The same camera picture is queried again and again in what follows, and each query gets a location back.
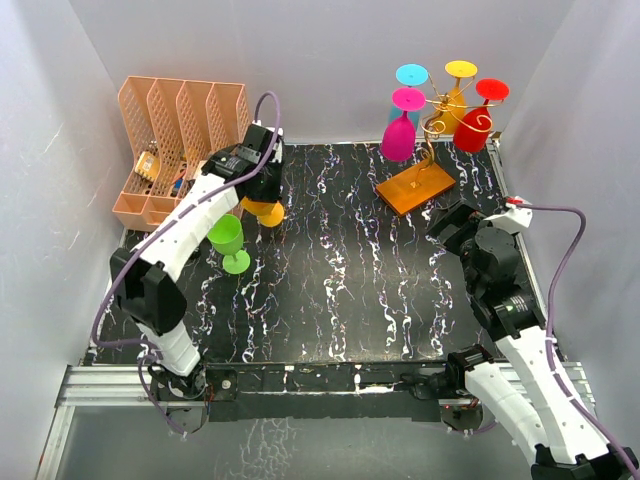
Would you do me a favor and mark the green wine glass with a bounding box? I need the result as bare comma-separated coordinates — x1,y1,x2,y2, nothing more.
207,214,251,275

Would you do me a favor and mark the red wine glass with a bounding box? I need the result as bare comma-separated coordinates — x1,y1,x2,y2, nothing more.
453,78,510,154

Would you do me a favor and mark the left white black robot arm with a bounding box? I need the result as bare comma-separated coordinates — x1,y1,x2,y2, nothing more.
110,121,284,399

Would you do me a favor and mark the cyan wine glass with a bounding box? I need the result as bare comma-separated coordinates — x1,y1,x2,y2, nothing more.
388,63,430,128

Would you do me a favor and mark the gold wire glass rack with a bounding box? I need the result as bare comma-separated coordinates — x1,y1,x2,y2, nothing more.
375,75,484,216

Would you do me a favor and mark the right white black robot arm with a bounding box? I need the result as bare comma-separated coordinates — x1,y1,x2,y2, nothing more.
428,197,639,479

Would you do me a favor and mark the black front base bar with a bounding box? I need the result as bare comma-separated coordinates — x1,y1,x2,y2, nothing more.
204,361,456,422

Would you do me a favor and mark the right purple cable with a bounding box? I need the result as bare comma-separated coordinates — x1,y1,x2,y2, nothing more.
444,198,640,471

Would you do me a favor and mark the orange wine glass rear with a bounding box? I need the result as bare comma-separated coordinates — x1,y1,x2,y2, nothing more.
435,60,478,135

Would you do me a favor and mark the yellow tag in organizer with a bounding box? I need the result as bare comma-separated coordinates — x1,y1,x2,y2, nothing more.
134,151,161,182

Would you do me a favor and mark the yellow-orange wine glass front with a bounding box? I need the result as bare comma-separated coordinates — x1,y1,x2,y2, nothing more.
241,197,285,228

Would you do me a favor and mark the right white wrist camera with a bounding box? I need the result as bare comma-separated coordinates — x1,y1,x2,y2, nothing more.
490,196,533,235

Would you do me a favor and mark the magenta wine glass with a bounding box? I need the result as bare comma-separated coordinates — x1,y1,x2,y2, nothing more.
380,87,426,163

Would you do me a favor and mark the peach plastic file organizer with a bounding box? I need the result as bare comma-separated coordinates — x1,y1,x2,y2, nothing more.
112,76,251,232

